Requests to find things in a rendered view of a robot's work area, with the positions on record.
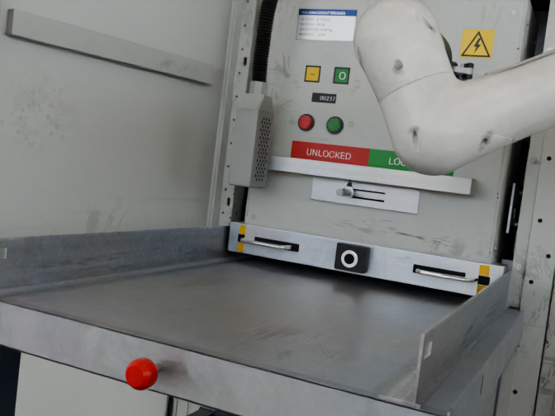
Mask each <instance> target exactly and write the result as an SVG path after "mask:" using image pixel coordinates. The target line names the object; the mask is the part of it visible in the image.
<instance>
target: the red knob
mask: <svg viewBox="0 0 555 416"><path fill-rule="evenodd" d="M162 369H163V367H162V365H161V364H160V363H156V364H154V362H153V361H152V360H150V359H149V358H147V357H141V358H138V359H135V360H133V361H132V362H130V363H129V364H128V366H127V368H126V381H127V383H128V384H129V385H130V386H131V387H132V388H133V389H135V390H145V389H147V388H150V387H151V386H152V385H153V384H154V383H155V382H156V381H157V378H158V372H160V371H162Z"/></svg>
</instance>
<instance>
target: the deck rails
mask: <svg viewBox="0 0 555 416"><path fill-rule="evenodd" d="M229 234H230V225H224V226H208V227H193V228H178V229H148V230H133V231H118V232H103V233H88V234H58V235H43V236H28V237H12V238H0V248H5V256H4V258H0V299H1V298H6V297H12V296H17V295H27V294H32V293H38V292H43V291H53V290H58V289H64V288H70V287H76V286H86V285H91V284H96V283H102V282H107V281H117V280H123V279H128V278H133V277H143V276H149V275H154V274H160V273H165V272H176V271H181V270H187V269H192V268H197V267H207V266H213V265H218V264H224V263H229V262H239V261H244V260H249V258H246V257H241V256H237V255H236V254H237V252H232V251H228V250H227V249H228V243H229ZM510 274H511V270H509V271H508V272H506V273H505V274H504V275H502V276H501V277H499V278H498V279H496V280H495V281H493V282H492V283H491V284H490V285H488V286H487V287H485V288H484V289H482V290H481V291H479V292H478V293H476V294H475V295H474V296H473V297H472V298H470V299H469V300H467V301H466V302H464V303H463V304H461V305H460V306H459V307H457V308H456V309H455V310H453V311H452V312H450V313H449V314H447V315H446V316H444V317H443V318H442V319H441V320H440V321H438V322H437V323H435V324H434V325H432V326H431V327H429V328H428V329H426V330H425V331H424V332H423V333H422V334H421V340H420V351H419V357H418V361H417V362H416V363H415V364H414V365H413V366H411V367H410V368H409V369H408V370H407V371H405V372H404V373H403V374H402V375H401V376H399V377H398V378H397V379H396V380H395V381H393V382H392V383H391V384H390V385H389V386H388V387H387V388H386V389H385V390H383V391H382V392H381V393H380V394H379V395H378V398H379V399H384V400H388V401H391V402H395V403H398V404H403V405H407V406H410V407H414V408H417V409H420V408H421V407H422V406H423V405H424V404H425V403H426V401H427V400H428V399H429V398H430V397H431V396H432V395H433V393H434V392H435V391H436V390H437V389H438V388H439V387H440V386H441V385H442V384H443V383H444V382H445V380H446V379H447V378H448V377H449V376H450V375H451V373H452V372H453V371H454V370H455V369H456V368H457V367H458V365H459V364H460V363H461V362H462V361H463V359H464V358H465V357H466V356H467V355H468V354H469V353H470V351H471V350H472V349H473V348H474V347H475V346H476V345H477V344H478V343H479V342H480V341H481V340H482V338H483V337H484V336H485V335H486V334H487V333H488V332H489V330H490V329H491V328H492V327H493V326H494V325H495V323H496V322H497V321H498V320H499V319H500V318H501V316H502V315H503V314H504V313H505V312H506V311H507V310H508V309H509V306H506V302H507V296H508V291H509V285H510ZM427 344H429V348H428V352H427V353H426V354H425V346H426V345H427Z"/></svg>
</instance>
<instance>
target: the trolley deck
mask: <svg viewBox="0 0 555 416"><path fill-rule="evenodd" d="M464 302H466V300H459V299H454V298H449V297H445V296H441V295H432V294H428V293H423V292H418V291H411V290H406V289H401V288H397V287H392V286H384V285H379V284H375V283H371V282H366V281H358V280H354V279H348V278H344V277H337V276H331V275H327V274H323V273H318V272H310V271H306V270H301V269H296V268H292V267H284V266H279V265H275V264H270V263H265V262H257V261H253V260H244V261H239V262H229V263H224V264H218V265H213V266H207V267H197V268H192V269H187V270H181V271H176V272H165V273H160V274H154V275H149V276H143V277H133V278H128V279H123V280H117V281H107V282H102V283H96V284H91V285H86V286H76V287H70V288H64V289H58V290H53V291H43V292H38V293H32V294H27V295H17V296H12V297H6V298H1V299H0V346H2V347H6V348H10V349H12V350H15V351H18V352H23V353H26V354H29V355H32V356H35V357H40V358H43V359H45V360H49V361H52V362H57V363H59V364H62V365H66V366H71V367H73V368H76V369H79V370H82V371H87V372H90V373H93V374H96V375H99V376H104V377H106V378H110V379H113V380H115V381H120V382H123V383H126V384H128V383H127V381H126V368H127V366H128V364H129V363H130V362H132V361H133V360H135V359H138V358H141V357H147V358H149V359H150V360H152V361H153V362H154V364H156V363H160V364H161V365H162V367H163V369H162V371H160V372H158V378H157V381H156V382H155V383H154V384H153V385H152V386H151V387H150V388H147V389H146V390H151V391H153V392H157V393H160V394H162V395H167V396H170V397H174V398H176V399H181V400H184V401H187V402H190V403H193V404H198V405H201V406H204V407H207V408H210V409H214V410H218V411H221V412H223V413H227V414H231V415H234V416H477V415H478V414H479V412H480V410H481V408H482V406H483V405H484V403H485V402H486V399H487V398H488V396H489V394H490V393H491V391H492V389H493V388H494V386H495V384H496V382H497V381H498V379H499V378H500V375H501V374H502V372H503V370H504V369H505V367H506V365H507V364H508V362H509V360H510V359H511V357H512V355H513V354H514V352H515V349H516V348H517V347H518V345H519V343H520V338H521V332H522V326H523V320H524V310H522V311H519V310H511V309H508V310H507V311H506V312H505V313H504V314H503V315H502V316H501V318H500V319H499V320H498V321H497V322H496V323H495V325H494V326H493V327H492V328H491V329H490V330H489V332H488V333H487V334H486V335H485V336H484V337H483V338H482V340H481V341H480V342H479V343H478V344H477V345H476V346H475V347H474V348H473V349H472V350H471V351H470V353H469V354H468V355H467V356H466V357H465V358H464V359H463V361H462V362H461V363H460V364H459V365H458V367H457V368H456V369H455V370H454V371H453V372H452V373H451V375H450V376H449V377H448V378H447V379H446V380H445V382H444V383H443V384H442V385H441V386H440V387H439V388H438V389H437V390H436V391H435V392H434V393H433V395H432V396H431V397H430V398H429V399H428V400H427V401H426V403H425V404H424V405H423V406H422V407H421V408H420V409H417V408H414V407H410V406H407V405H403V404H398V403H395V402H391V401H388V400H384V399H379V398H378V395H379V394H380V393H381V392H382V391H383V390H385V389H386V388H387V387H388V386H389V385H390V384H391V383H392V382H393V381H395V380H396V379H397V378H398V377H399V376H401V375H402V374H403V373H404V372H405V371H407V370H408V369H409V368H410V367H411V366H413V365H414V364H415V363H416V362H417V361H418V357H419V351H420V340H421V334H422V333H423V332H424V331H425V330H426V329H428V328H429V327H431V326H432V325H434V324H435V323H437V322H438V321H440V320H441V319H442V318H443V317H444V316H446V315H447V314H449V313H450V312H452V311H453V310H455V309H456V308H457V307H459V306H460V305H461V304H463V303H464Z"/></svg>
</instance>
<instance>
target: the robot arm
mask: <svg viewBox="0 0 555 416"><path fill-rule="evenodd" d="M353 47H354V52H355V55H356V58H357V60H358V62H359V64H360V66H361V67H362V69H363V71H364V73H365V75H366V77H367V79H368V81H369V83H370V85H371V87H372V90H373V92H374V94H375V96H376V98H377V101H378V103H379V105H380V107H381V110H382V114H383V117H384V120H385V122H386V125H387V129H388V132H389V135H390V138H391V143H392V147H393V149H394V151H395V153H396V156H397V157H398V158H399V159H400V160H401V162H402V163H403V164H404V165H405V166H407V167H408V168H409V169H410V170H412V171H414V172H416V173H419V174H423V175H427V176H441V175H444V174H448V173H451V172H453V171H455V170H457V169H459V168H461V167H463V166H465V165H467V164H469V163H471V162H473V161H475V160H477V159H479V158H481V157H483V156H485V155H487V154H489V153H491V152H494V151H496V150H498V149H500V148H502V147H505V146H506V145H508V144H513V143H514V142H517V141H519V140H521V139H524V138H527V137H529V136H531V135H535V134H537V133H539V132H541V131H544V130H547V129H550V128H553V127H554V126H555V49H553V50H549V51H547V52H545V53H542V54H539V55H537V56H534V57H532V58H530V59H526V60H524V61H521V62H518V63H516V64H512V65H510V66H507V67H504V68H502V69H497V70H494V71H491V72H489V73H485V74H484V75H483V76H480V77H477V78H472V75H473V68H474V64H473V63H467V64H461V65H460V67H458V64H457V63H456V62H454V61H452V58H453V57H452V51H451V48H450V45H449V43H448V42H447V40H446V39H445V38H444V37H443V35H442V34H441V33H440V31H439V26H438V23H437V21H436V19H435V17H434V15H433V14H432V12H431V11H430V10H429V9H428V8H427V7H426V6H425V5H424V4H422V3H421V2H418V1H417V0H380V1H378V2H375V3H374V4H373V5H372V6H370V7H369V8H368V9H367V10H366V11H365V12H364V14H362V16H361V17H360V19H359V21H358V24H357V25H356V28H355V32H354V36H353Z"/></svg>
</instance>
